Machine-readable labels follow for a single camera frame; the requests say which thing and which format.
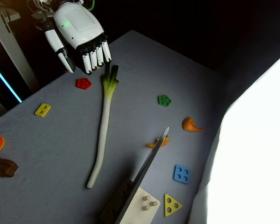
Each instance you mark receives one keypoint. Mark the grey kitchen knife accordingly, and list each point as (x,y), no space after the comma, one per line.
(149,163)

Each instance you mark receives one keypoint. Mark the yellow two-hole rectangular block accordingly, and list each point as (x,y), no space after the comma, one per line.
(44,109)

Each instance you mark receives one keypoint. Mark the orange toy food piece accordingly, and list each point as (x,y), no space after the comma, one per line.
(151,145)
(189,124)

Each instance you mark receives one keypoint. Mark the cyan light strip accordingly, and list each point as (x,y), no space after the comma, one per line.
(7,83)

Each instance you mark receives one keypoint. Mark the long leek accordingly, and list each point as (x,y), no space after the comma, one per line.
(105,116)

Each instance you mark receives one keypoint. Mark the red pentagon block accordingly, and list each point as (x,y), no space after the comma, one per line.
(83,84)

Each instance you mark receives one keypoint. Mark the blue four-hole square block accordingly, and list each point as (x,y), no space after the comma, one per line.
(182,174)

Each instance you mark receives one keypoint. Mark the green pentagon block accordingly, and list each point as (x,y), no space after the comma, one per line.
(164,101)

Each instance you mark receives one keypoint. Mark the beige peg board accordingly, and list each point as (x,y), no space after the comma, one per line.
(136,214)

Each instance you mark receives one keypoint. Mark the white frame post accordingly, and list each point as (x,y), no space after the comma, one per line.
(12,49)

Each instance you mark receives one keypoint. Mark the yellow three-hole triangle block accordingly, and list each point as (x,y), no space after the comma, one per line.
(171,205)

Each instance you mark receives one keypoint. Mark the brown toy food piece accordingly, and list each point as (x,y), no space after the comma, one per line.
(5,169)

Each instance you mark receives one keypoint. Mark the grey table cloth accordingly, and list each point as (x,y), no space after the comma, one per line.
(60,140)

